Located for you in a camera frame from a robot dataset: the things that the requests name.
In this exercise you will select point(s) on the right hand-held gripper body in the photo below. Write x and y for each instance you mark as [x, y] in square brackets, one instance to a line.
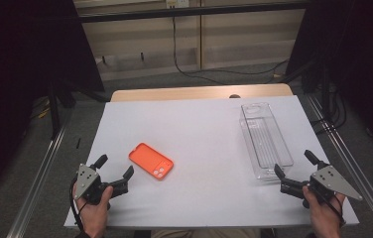
[331, 180]

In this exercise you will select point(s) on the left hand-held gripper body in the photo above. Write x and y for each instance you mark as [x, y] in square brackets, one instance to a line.
[90, 185]

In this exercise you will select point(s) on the orange phone case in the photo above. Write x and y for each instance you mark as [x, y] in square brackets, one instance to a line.
[149, 160]

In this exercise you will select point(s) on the person's left hand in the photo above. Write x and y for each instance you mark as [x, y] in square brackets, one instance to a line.
[94, 218]

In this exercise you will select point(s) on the person's right hand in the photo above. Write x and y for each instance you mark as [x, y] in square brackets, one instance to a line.
[325, 218]

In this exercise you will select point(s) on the clear plastic box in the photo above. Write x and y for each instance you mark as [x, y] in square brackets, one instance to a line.
[267, 142]

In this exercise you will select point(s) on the black metal stand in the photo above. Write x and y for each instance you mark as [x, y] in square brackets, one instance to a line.
[55, 112]

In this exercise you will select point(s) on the wooden table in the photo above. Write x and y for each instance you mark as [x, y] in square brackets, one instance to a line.
[191, 92]

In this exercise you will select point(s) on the black curtain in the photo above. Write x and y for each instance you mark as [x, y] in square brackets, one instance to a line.
[356, 49]
[25, 49]

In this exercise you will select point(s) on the black horizontal bar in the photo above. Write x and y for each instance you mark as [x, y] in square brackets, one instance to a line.
[191, 12]

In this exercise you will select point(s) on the metal floor rail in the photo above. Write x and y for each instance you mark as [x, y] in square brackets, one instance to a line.
[42, 172]
[356, 168]

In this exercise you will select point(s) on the white wall power outlet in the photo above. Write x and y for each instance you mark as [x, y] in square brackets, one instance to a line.
[177, 3]

